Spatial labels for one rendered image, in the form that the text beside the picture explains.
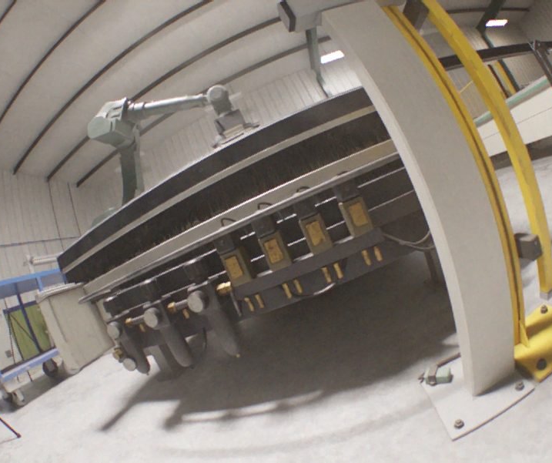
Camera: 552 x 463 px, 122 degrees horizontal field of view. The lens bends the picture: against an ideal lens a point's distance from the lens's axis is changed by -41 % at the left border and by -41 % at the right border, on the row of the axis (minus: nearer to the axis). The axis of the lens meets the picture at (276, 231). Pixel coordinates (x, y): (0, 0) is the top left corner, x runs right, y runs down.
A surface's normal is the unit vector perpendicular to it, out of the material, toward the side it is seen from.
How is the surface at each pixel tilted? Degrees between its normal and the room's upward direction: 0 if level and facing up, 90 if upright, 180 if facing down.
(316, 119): 90
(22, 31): 172
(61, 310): 90
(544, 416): 0
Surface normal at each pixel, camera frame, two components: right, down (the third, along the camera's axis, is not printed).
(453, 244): -0.15, 0.06
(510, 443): -0.39, -0.92
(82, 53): 0.37, 0.92
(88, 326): 0.90, -0.39
